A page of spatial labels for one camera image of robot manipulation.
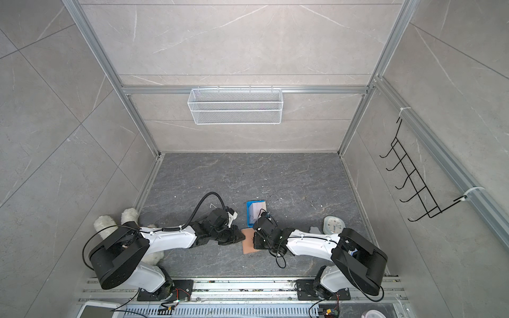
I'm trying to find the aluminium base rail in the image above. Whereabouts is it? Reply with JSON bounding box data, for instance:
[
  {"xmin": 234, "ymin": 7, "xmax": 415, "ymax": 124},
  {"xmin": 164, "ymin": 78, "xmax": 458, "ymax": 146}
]
[{"xmin": 77, "ymin": 277, "xmax": 408, "ymax": 305}]

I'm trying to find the tan leather card holder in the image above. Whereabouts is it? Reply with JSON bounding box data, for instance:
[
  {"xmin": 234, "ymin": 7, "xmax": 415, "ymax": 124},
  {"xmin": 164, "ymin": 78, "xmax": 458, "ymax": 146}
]
[{"xmin": 241, "ymin": 228, "xmax": 258, "ymax": 254}]

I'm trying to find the white round alarm clock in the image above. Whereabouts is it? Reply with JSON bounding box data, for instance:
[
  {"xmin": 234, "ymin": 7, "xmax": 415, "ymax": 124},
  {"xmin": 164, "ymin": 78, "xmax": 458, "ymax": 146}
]
[{"xmin": 323, "ymin": 216, "xmax": 345, "ymax": 235}]

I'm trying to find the white teddy bear brown shirt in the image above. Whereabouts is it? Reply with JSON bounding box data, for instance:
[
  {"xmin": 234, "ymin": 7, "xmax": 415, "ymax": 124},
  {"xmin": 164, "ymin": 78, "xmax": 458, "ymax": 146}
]
[{"xmin": 94, "ymin": 208, "xmax": 164, "ymax": 266}]

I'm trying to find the white tablet device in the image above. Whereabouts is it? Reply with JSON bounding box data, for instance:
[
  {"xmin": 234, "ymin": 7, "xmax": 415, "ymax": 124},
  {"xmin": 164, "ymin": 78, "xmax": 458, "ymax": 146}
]
[{"xmin": 77, "ymin": 301, "xmax": 121, "ymax": 318}]

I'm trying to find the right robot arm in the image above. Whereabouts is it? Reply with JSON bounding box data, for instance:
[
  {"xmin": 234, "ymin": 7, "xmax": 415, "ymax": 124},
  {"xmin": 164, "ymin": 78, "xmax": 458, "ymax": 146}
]
[{"xmin": 253, "ymin": 211, "xmax": 388, "ymax": 302}]

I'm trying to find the stack of white cards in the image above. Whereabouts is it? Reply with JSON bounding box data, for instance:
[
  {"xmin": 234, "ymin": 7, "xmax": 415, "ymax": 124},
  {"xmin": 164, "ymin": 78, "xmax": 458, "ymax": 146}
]
[{"xmin": 249, "ymin": 201, "xmax": 266, "ymax": 223}]

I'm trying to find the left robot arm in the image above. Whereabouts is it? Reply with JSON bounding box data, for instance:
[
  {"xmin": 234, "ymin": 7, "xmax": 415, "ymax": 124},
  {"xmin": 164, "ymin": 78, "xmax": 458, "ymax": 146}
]
[{"xmin": 89, "ymin": 208, "xmax": 245, "ymax": 293}]

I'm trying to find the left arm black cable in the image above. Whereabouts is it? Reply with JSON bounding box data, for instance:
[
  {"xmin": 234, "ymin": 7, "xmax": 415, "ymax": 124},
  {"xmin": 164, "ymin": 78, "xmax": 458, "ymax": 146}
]
[{"xmin": 182, "ymin": 191, "xmax": 227, "ymax": 229}]

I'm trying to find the white wire mesh basket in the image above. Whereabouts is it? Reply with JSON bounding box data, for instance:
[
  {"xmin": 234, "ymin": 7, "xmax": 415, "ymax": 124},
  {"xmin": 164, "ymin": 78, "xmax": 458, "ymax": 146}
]
[{"xmin": 188, "ymin": 88, "xmax": 284, "ymax": 125}]

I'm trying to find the blue plastic card tray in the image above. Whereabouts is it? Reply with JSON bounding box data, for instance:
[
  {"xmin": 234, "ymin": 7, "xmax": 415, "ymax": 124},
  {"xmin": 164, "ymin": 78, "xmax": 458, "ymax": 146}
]
[{"xmin": 247, "ymin": 200, "xmax": 266, "ymax": 228}]

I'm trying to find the small blue grey toy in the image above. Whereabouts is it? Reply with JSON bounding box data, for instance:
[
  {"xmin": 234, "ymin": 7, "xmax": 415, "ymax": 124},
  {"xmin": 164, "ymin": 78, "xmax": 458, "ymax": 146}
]
[{"xmin": 309, "ymin": 227, "xmax": 322, "ymax": 235}]

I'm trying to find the black wire hook rack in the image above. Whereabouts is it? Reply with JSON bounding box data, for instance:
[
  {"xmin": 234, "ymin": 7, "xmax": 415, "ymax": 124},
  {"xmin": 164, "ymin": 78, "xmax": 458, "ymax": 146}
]
[{"xmin": 379, "ymin": 117, "xmax": 468, "ymax": 223}]

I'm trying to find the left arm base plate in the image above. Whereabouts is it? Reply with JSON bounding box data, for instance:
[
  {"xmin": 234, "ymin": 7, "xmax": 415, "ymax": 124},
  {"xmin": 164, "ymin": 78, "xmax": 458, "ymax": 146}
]
[{"xmin": 137, "ymin": 280, "xmax": 194, "ymax": 302}]

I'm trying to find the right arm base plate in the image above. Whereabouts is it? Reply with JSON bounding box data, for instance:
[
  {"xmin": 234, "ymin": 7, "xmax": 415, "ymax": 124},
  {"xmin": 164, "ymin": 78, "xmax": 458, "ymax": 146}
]
[{"xmin": 295, "ymin": 279, "xmax": 351, "ymax": 301}]

